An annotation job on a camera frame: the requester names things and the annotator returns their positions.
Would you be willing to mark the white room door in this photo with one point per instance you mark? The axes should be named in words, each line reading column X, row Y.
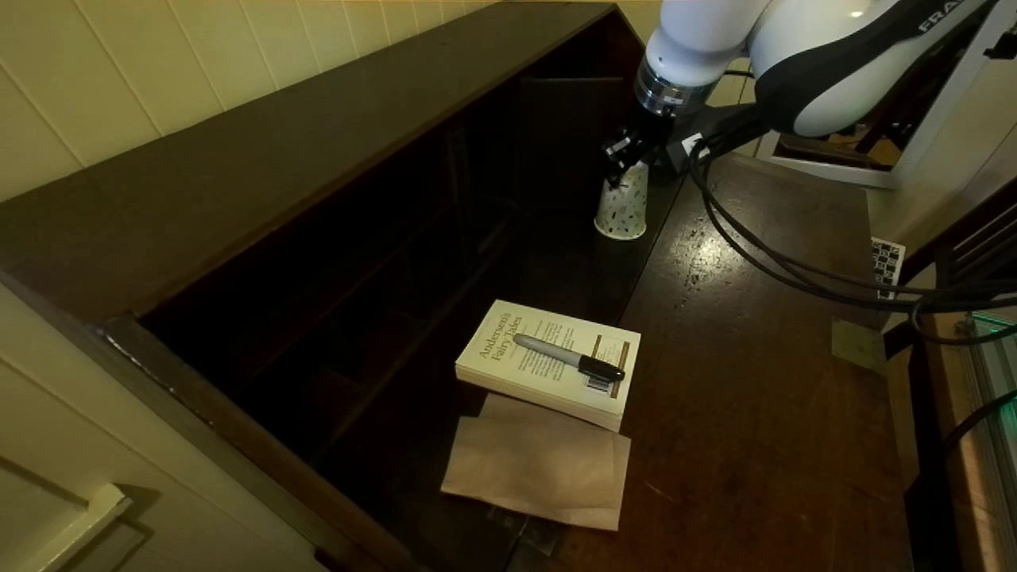
column 956, row 139

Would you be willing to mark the dark wooden secretary desk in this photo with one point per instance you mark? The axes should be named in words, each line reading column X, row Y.
column 210, row 193

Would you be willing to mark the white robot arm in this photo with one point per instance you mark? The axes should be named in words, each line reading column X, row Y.
column 838, row 64

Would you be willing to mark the black and silver pen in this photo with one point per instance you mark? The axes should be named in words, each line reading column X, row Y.
column 561, row 353

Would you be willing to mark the white perforated plate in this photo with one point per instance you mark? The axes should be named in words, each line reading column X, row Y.
column 888, row 272

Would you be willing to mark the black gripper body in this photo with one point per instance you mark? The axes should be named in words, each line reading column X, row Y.
column 650, row 142

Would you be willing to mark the speckled white paper cup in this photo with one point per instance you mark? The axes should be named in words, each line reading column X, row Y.
column 623, row 207

